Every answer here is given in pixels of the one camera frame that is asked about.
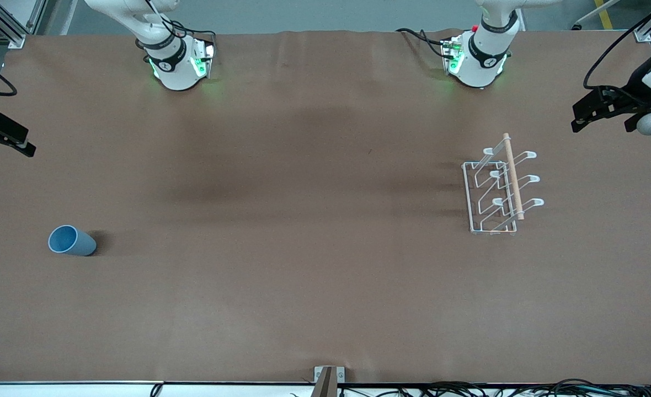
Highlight light blue plastic cup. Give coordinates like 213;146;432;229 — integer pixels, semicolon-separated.
48;224;98;257

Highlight white stand leg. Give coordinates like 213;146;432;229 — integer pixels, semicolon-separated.
572;0;621;31

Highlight brown table cover mat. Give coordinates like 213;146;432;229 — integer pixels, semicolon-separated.
0;29;651;385

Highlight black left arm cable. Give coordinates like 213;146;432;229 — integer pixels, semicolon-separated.
583;0;651;105

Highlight white wire cup holder rack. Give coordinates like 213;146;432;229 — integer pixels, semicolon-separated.
461;132;545;236

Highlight black base power cable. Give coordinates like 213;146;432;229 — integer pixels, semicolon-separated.
168;18;217;45
396;28;449;58

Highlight black cable bundle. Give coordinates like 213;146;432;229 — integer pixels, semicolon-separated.
339;378;651;397

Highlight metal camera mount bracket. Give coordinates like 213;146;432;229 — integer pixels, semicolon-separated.
314;366;345;397

